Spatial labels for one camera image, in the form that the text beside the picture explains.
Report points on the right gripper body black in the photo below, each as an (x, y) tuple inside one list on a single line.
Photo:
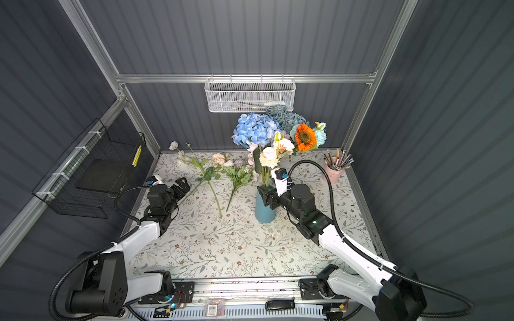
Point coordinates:
[(274, 198)]

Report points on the white wire mesh basket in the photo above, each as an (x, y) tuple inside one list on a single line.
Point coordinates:
[(222, 93)]

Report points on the pink pencil cup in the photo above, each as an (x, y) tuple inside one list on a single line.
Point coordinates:
[(333, 175)]

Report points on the orange gerbera flower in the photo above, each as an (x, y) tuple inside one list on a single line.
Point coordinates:
[(305, 138)]

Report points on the small lilac flower sprig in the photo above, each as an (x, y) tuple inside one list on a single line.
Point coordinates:
[(239, 171)]

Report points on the cream white rose stem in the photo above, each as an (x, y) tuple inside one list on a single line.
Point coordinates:
[(208, 171)]

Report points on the black wire basket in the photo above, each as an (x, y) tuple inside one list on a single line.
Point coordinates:
[(88, 180)]

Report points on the teal ceramic vase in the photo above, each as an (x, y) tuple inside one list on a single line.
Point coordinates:
[(264, 214)]

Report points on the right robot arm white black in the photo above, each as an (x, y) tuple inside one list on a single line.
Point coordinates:
[(393, 293)]

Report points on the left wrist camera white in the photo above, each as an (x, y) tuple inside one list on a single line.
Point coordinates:
[(153, 180)]

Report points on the blue hydrangea flower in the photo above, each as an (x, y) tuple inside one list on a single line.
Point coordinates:
[(254, 128)]

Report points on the black remote device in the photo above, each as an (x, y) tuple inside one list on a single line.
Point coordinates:
[(279, 305)]

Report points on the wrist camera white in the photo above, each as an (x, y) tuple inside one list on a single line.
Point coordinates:
[(153, 180), (281, 180)]

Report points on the peach rose stem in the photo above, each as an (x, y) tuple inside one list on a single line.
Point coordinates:
[(269, 156)]

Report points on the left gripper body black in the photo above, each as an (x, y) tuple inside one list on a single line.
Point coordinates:
[(177, 192)]

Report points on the white pink flower bunch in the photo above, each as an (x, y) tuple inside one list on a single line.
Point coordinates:
[(251, 150)]

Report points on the floral patterned table mat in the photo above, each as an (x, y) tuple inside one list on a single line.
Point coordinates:
[(216, 234)]

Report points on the white marker in basket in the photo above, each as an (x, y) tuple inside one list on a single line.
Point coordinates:
[(260, 104)]

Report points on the dusty blue rose bunch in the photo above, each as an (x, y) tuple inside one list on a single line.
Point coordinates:
[(286, 119)]

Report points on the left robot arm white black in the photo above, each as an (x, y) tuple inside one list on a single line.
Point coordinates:
[(98, 284)]

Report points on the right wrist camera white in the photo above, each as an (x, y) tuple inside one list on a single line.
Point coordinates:
[(281, 180)]

